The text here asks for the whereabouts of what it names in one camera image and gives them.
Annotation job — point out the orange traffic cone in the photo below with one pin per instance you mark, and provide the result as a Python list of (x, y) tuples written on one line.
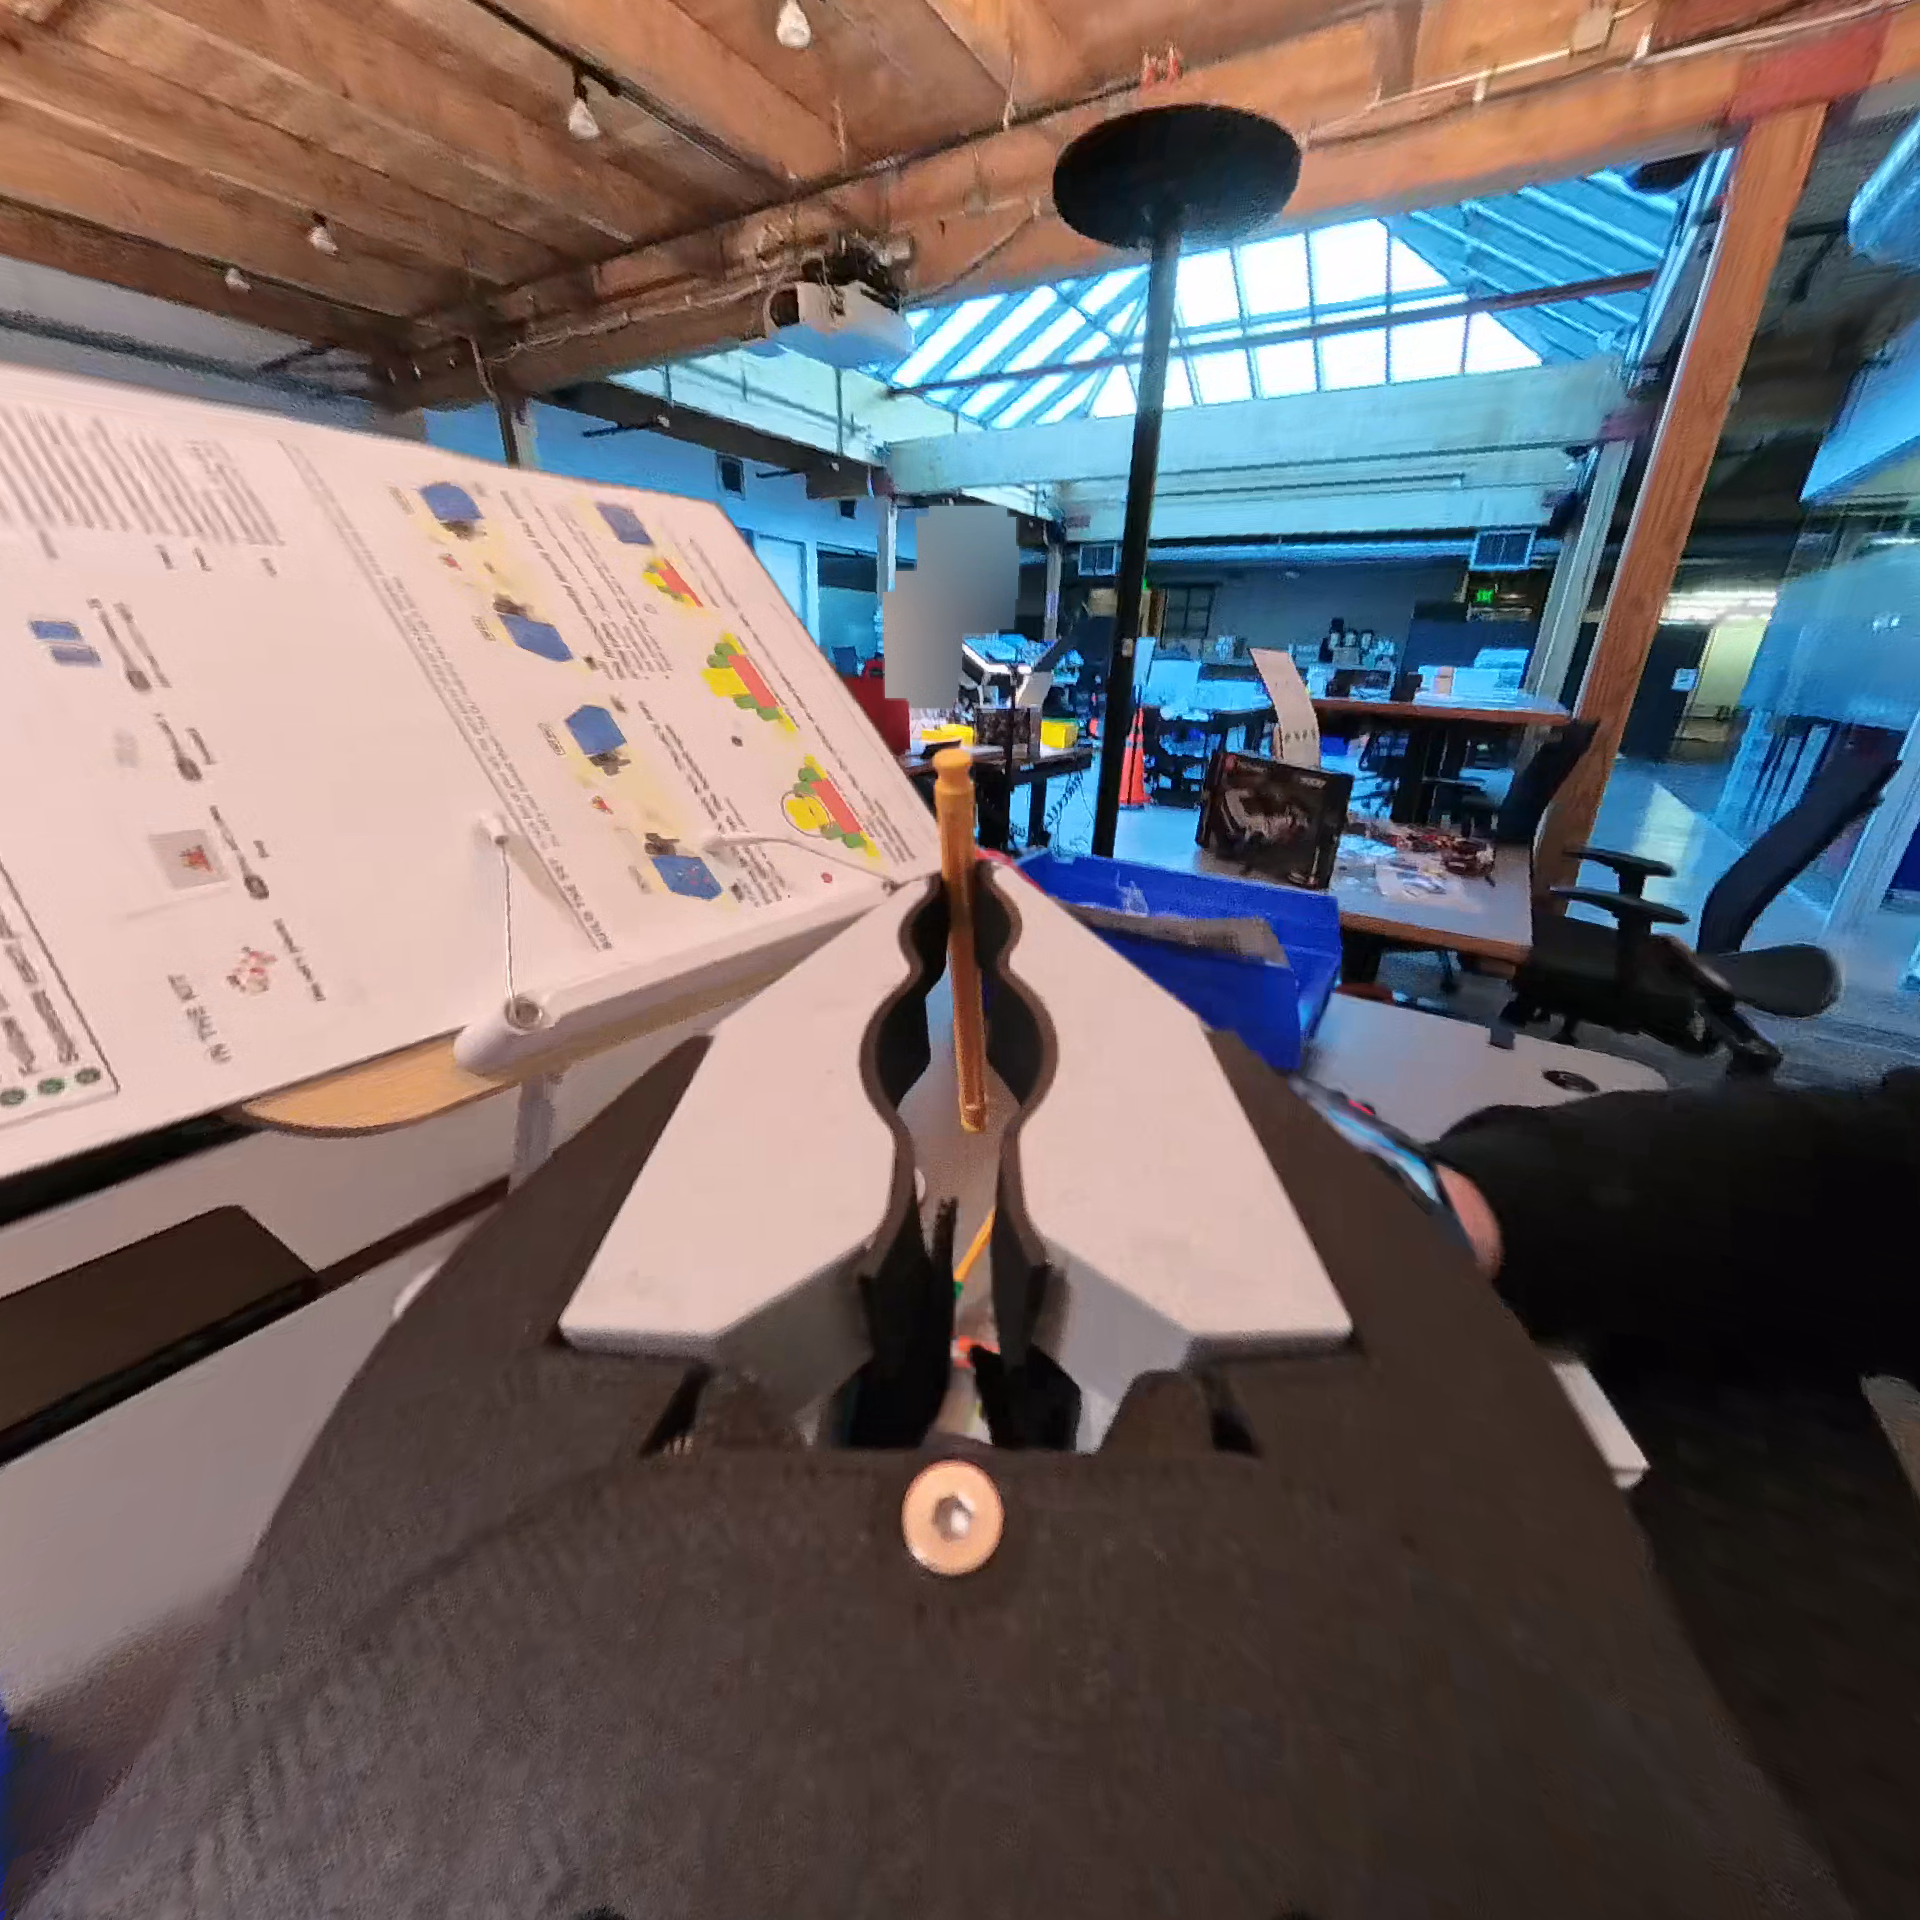
[(1132, 764)]

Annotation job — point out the person's black sweater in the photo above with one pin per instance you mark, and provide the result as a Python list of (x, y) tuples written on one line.
[(1785, 1652)]

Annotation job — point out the black printed box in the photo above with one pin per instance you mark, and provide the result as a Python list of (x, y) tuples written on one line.
[(1275, 820)]

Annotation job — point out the black floor lamp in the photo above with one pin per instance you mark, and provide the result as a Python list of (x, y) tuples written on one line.
[(1147, 452)]

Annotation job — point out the person's right forearm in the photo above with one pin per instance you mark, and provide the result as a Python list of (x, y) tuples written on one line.
[(1681, 1200)]

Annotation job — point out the wooden work table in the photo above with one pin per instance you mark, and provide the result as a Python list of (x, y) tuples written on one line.
[(1440, 901)]

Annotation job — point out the white instruction board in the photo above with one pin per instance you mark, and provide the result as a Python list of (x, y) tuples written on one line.
[(300, 722)]

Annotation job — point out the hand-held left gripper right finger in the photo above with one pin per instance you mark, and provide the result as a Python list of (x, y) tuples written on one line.
[(1184, 1200)]

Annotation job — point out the blue plastic bin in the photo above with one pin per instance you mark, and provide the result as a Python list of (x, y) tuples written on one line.
[(1259, 960)]

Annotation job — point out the yellow plastic rod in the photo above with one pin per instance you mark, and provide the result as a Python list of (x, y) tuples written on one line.
[(965, 932)]

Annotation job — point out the white ceiling projector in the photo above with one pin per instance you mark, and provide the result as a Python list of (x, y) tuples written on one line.
[(832, 323)]

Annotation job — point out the black office chair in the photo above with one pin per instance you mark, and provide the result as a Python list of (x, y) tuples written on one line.
[(1665, 960)]

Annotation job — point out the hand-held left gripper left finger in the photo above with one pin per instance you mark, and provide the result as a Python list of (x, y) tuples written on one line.
[(733, 1200)]

